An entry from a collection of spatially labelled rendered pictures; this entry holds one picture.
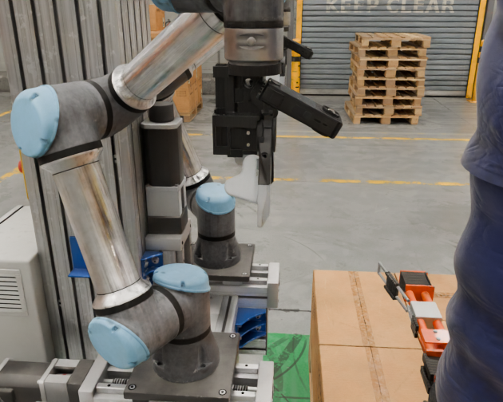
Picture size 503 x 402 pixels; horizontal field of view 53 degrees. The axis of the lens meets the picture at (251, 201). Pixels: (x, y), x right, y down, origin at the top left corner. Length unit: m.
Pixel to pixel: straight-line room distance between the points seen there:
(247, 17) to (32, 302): 0.93
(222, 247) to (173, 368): 0.51
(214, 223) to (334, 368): 0.77
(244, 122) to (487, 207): 0.32
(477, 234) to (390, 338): 1.50
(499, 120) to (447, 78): 10.42
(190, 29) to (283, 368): 2.21
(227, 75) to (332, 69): 9.98
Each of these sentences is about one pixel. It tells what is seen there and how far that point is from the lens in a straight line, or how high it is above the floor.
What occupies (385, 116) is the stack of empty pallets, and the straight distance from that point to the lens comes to 8.30.
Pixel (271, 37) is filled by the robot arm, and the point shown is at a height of 1.75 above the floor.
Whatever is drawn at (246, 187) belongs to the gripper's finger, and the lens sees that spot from 0.65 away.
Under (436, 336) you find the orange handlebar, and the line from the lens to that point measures 1.25.
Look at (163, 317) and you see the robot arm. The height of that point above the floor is 1.23.
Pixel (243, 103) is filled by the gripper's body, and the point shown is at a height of 1.67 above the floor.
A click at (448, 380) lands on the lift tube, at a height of 1.29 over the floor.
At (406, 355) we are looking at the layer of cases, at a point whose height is 0.54.
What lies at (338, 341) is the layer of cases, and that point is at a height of 0.54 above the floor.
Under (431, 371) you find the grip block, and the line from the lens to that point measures 1.13.
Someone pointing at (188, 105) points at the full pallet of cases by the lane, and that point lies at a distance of 8.23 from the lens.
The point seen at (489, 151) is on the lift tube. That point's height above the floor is 1.63.
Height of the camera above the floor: 1.79
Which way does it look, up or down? 21 degrees down
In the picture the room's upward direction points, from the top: straight up
